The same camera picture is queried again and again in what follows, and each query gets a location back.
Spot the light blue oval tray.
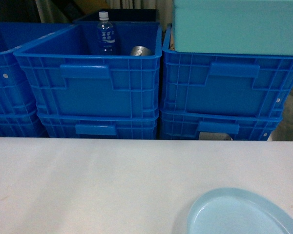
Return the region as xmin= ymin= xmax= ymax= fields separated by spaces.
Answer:
xmin=187 ymin=188 xmax=293 ymax=234

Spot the blue crate lower middle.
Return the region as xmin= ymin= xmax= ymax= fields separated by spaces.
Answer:
xmin=37 ymin=110 xmax=159 ymax=139

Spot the blue crate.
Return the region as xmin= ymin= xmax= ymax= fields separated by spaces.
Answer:
xmin=14 ymin=22 xmax=162 ymax=118
xmin=37 ymin=110 xmax=159 ymax=139
xmin=0 ymin=22 xmax=68 ymax=116
xmin=0 ymin=110 xmax=49 ymax=137
xmin=161 ymin=26 xmax=293 ymax=118
xmin=160 ymin=110 xmax=282 ymax=141

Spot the blue crate lower right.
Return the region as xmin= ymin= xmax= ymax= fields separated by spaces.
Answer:
xmin=160 ymin=110 xmax=282 ymax=141

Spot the silver metal can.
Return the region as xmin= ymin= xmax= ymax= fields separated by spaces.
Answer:
xmin=130 ymin=46 xmax=154 ymax=56

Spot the blue water bottle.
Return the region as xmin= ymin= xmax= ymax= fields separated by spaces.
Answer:
xmin=97 ymin=11 xmax=116 ymax=55

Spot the blue crate upper middle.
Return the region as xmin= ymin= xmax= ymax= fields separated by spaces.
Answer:
xmin=14 ymin=22 xmax=162 ymax=118

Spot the dark blue rear bin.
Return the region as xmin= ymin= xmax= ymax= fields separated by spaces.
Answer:
xmin=73 ymin=9 xmax=160 ymax=23

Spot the blue crate upper right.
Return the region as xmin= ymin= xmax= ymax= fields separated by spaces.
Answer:
xmin=161 ymin=26 xmax=293 ymax=118

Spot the blue crate upper left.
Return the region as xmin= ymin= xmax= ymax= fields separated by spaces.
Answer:
xmin=0 ymin=22 xmax=68 ymax=116

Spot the blue crate lower left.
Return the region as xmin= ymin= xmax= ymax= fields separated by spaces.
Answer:
xmin=0 ymin=110 xmax=49 ymax=137

